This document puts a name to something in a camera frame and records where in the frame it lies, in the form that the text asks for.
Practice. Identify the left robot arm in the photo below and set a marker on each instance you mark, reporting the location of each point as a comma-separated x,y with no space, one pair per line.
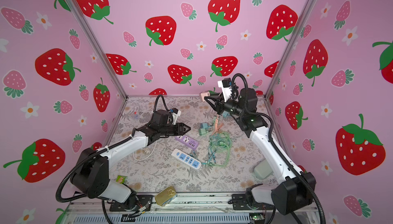
90,176

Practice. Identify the purple power strip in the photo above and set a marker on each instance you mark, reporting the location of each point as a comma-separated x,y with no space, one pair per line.
187,141

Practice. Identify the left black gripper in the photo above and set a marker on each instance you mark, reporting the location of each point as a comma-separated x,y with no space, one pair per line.
179,128

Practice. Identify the aluminium front rail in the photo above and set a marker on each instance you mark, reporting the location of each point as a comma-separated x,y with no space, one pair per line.
187,208

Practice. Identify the white blue power strip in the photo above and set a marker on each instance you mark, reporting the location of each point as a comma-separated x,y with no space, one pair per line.
186,159

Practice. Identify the pink charger plug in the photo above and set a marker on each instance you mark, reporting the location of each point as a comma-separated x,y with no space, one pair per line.
203,95

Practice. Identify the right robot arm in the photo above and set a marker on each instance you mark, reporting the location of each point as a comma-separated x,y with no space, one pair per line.
296,189

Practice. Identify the green charger plug near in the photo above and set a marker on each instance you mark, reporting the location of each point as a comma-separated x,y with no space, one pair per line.
203,131

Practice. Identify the clear plastic small box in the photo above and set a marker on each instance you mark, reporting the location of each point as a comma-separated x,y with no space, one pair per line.
136,112

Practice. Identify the gold sardine tin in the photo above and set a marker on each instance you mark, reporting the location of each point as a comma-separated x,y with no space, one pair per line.
166,196

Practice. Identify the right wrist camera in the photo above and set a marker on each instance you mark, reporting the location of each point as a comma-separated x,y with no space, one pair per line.
227,89

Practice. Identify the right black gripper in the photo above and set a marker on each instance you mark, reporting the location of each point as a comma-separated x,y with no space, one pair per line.
219,105

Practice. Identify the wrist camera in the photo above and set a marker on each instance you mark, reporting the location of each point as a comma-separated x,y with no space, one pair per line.
175,114
227,89

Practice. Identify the pale green soap box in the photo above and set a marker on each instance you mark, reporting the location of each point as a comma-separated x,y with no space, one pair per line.
263,170

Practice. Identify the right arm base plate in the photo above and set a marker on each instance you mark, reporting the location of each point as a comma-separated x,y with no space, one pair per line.
244,201

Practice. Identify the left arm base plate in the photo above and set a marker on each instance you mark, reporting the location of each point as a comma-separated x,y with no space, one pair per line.
134,204

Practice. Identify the green snack packet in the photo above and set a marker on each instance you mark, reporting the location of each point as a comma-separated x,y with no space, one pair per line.
121,179

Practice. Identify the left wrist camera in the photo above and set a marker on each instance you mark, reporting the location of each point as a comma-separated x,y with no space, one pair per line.
175,114

